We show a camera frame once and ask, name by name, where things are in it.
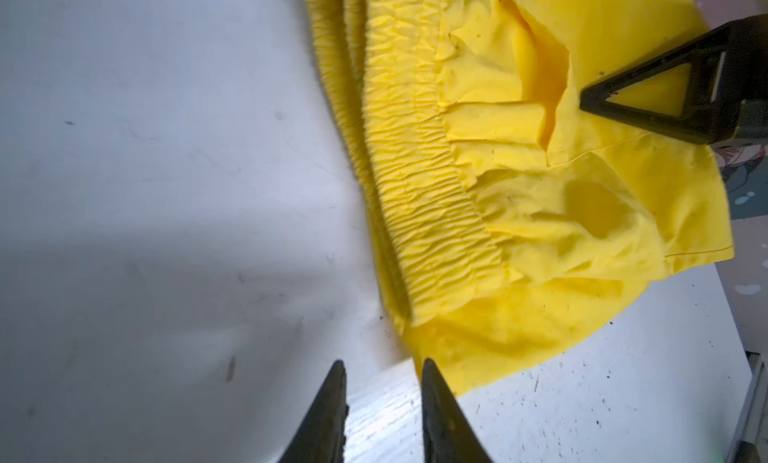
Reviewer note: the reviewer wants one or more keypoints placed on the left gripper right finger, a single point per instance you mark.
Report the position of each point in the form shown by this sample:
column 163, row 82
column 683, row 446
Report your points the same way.
column 447, row 434

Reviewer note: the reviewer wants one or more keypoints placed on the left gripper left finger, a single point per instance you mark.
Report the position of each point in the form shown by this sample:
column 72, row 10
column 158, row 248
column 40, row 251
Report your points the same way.
column 321, row 434

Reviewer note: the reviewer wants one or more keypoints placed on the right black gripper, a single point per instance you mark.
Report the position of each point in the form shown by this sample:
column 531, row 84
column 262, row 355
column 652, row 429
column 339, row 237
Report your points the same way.
column 711, row 90

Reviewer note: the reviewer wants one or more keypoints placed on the yellow shorts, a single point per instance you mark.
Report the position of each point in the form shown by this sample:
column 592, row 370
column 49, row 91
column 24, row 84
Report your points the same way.
column 507, row 224

